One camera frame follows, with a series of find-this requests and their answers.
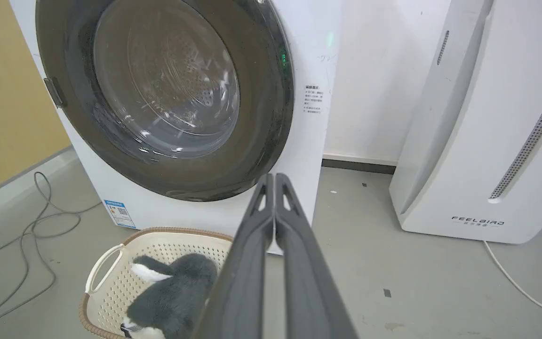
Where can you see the white air purifier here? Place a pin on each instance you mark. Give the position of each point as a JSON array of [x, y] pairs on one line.
[[487, 117]]

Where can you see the dark round washing machine door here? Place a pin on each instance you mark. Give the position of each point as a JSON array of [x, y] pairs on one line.
[[167, 94]]

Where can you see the cream perforated laundry basket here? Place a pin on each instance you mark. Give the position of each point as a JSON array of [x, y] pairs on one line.
[[120, 282]]

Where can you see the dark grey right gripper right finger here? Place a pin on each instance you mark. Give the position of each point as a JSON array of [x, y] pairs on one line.
[[308, 282]]

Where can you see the white front-load washing machine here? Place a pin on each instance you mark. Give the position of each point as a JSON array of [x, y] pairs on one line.
[[318, 94]]

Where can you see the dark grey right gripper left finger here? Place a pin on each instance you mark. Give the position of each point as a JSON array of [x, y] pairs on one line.
[[245, 278]]

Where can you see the grey white plush toy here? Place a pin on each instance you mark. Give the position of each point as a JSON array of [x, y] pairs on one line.
[[177, 296]]

